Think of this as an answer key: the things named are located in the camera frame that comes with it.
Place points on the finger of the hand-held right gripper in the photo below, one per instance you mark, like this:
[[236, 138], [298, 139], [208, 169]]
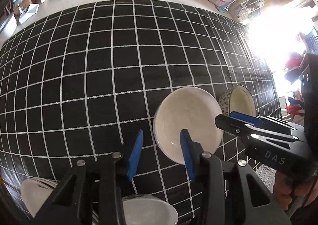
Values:
[[248, 119], [231, 125]]

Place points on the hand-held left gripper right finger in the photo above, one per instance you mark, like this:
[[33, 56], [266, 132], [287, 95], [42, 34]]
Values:
[[186, 155]]

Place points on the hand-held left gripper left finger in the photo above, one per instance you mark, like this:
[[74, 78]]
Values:
[[135, 158]]

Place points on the patterned rim bowl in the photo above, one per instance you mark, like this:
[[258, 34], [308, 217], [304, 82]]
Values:
[[224, 102]]

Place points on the plain white bowl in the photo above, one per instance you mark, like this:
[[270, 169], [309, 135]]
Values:
[[183, 115]]

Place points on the white bowl with blue print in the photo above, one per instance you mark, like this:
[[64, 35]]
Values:
[[149, 212]]

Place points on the white plate with dark floral print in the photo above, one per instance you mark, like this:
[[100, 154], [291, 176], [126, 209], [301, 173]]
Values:
[[32, 197]]

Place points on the person's right hand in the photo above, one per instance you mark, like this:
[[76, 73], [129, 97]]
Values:
[[283, 190]]

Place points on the red clothes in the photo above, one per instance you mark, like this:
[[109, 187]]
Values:
[[293, 66]]

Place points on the black checkered tablecloth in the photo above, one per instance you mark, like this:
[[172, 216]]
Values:
[[99, 78]]

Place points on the blue plastic basket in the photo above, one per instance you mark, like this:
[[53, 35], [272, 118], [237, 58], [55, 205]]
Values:
[[313, 41]]

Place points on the white dustpan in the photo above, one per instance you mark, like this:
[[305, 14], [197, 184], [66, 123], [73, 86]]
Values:
[[28, 13]]

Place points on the white mop bucket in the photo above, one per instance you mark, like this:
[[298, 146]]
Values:
[[7, 25]]

